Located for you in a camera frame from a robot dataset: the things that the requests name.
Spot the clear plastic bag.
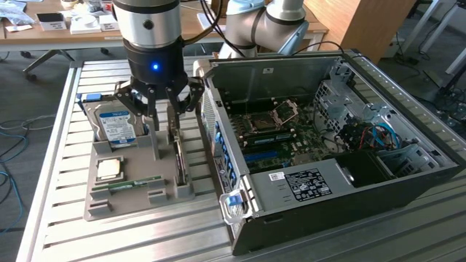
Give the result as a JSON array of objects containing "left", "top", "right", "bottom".
[{"left": 0, "top": 1, "right": 36, "bottom": 26}]

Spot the blue expansion slot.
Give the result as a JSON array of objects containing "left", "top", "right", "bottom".
[{"left": 243, "top": 148, "right": 289, "bottom": 165}]

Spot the hard disk with blue carrier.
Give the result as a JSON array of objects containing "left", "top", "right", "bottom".
[{"left": 76, "top": 91, "right": 151, "bottom": 148}]

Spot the grey parts rack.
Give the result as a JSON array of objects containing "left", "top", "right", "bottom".
[{"left": 83, "top": 108, "right": 198, "bottom": 222}]

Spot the white box with black top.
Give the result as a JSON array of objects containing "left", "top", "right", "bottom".
[{"left": 35, "top": 12, "right": 68, "bottom": 31}]

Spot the black open PC case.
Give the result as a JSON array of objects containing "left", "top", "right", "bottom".
[{"left": 192, "top": 49, "right": 466, "bottom": 256}]

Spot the metal disk bay cage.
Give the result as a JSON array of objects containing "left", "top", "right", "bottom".
[{"left": 313, "top": 79, "right": 371, "bottom": 134}]

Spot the grey power supply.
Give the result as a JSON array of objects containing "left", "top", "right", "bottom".
[{"left": 248, "top": 159, "right": 357, "bottom": 214}]

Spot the green graphics card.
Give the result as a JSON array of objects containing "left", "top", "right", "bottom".
[{"left": 167, "top": 102, "right": 191, "bottom": 189}]

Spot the green RAM stick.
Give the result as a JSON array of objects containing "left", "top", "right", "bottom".
[{"left": 91, "top": 174, "right": 164, "bottom": 191}]

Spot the plain white box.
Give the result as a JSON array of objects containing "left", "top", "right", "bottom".
[{"left": 99, "top": 14, "right": 122, "bottom": 32}]

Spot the blue floor cable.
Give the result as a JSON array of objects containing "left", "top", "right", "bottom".
[{"left": 0, "top": 130, "right": 30, "bottom": 235}]

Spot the small white card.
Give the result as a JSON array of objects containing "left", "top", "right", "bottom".
[{"left": 4, "top": 24, "right": 34, "bottom": 33}]

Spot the wooden desk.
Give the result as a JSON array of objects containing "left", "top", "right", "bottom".
[{"left": 0, "top": 0, "right": 331, "bottom": 52}]

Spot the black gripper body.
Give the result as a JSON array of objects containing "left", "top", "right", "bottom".
[{"left": 122, "top": 38, "right": 190, "bottom": 91}]

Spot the white box with round part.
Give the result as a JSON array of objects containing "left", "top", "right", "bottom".
[{"left": 68, "top": 14, "right": 102, "bottom": 35}]

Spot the white paper stack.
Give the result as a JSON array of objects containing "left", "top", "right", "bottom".
[{"left": 196, "top": 12, "right": 228, "bottom": 34}]

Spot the green motherboard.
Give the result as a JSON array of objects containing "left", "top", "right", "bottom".
[{"left": 227, "top": 95, "right": 338, "bottom": 175}]

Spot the silver CPU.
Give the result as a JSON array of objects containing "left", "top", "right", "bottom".
[{"left": 96, "top": 157, "right": 124, "bottom": 181}]

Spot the white floor cable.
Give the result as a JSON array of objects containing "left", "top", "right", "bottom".
[{"left": 0, "top": 114, "right": 58, "bottom": 131}]

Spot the blue disk wire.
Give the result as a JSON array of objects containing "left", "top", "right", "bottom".
[{"left": 371, "top": 122, "right": 402, "bottom": 150}]

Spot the metal socket cover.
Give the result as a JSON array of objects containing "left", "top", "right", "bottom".
[{"left": 271, "top": 98, "right": 302, "bottom": 124}]

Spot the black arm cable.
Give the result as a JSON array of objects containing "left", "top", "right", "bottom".
[{"left": 180, "top": 0, "right": 255, "bottom": 54}]

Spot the wooden cabinet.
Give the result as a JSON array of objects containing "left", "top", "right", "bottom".
[{"left": 303, "top": 0, "right": 418, "bottom": 64}]

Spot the RAM stick with white label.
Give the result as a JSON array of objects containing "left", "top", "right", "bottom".
[{"left": 247, "top": 132, "right": 294, "bottom": 146}]

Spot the CPU socket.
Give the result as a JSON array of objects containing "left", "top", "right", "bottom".
[{"left": 246, "top": 111, "right": 282, "bottom": 132}]

